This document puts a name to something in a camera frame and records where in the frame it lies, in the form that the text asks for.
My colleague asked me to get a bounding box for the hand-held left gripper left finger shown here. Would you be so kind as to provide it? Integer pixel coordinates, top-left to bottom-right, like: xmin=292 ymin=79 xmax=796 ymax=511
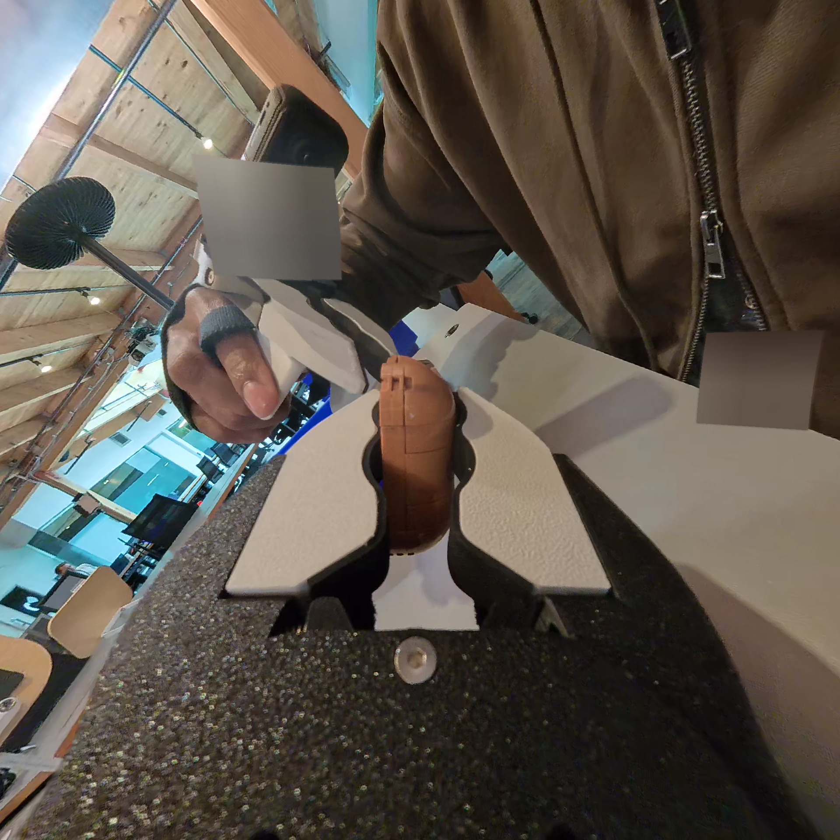
xmin=225 ymin=392 xmax=389 ymax=598

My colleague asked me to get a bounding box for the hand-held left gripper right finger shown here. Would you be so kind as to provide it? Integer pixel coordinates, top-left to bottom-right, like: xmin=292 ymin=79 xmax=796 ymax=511
xmin=449 ymin=387 xmax=613 ymax=597

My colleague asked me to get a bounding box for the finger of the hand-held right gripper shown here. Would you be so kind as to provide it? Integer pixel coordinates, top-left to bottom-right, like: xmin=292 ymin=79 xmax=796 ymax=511
xmin=320 ymin=298 xmax=399 ymax=361
xmin=258 ymin=281 xmax=370 ymax=396

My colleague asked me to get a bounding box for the brown rounded lego assembly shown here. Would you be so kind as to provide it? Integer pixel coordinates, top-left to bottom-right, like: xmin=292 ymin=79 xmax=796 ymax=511
xmin=379 ymin=354 xmax=458 ymax=559

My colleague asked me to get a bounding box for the person's right forearm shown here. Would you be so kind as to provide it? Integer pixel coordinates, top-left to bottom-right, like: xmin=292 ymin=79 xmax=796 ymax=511
xmin=338 ymin=105 xmax=516 ymax=329

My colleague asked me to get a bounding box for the person's right hand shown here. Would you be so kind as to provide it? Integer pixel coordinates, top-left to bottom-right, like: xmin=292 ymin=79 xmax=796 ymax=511
xmin=161 ymin=285 xmax=290 ymax=445

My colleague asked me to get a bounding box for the black tilted monitor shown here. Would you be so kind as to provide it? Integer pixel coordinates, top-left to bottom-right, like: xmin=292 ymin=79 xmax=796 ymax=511
xmin=121 ymin=493 xmax=198 ymax=546

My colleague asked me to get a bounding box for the beige chair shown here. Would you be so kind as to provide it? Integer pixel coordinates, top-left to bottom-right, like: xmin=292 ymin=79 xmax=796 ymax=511
xmin=47 ymin=566 xmax=133 ymax=659

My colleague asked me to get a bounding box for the black ceiling pole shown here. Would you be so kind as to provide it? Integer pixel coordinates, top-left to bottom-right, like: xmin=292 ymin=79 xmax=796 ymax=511
xmin=5 ymin=177 xmax=177 ymax=311

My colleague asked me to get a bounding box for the wood-framed black screen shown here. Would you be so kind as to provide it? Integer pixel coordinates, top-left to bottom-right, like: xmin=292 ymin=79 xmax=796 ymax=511
xmin=0 ymin=635 xmax=53 ymax=756

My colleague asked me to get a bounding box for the wooden post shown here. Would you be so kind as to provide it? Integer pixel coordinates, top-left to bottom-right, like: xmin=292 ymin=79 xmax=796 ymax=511
xmin=190 ymin=0 xmax=368 ymax=158

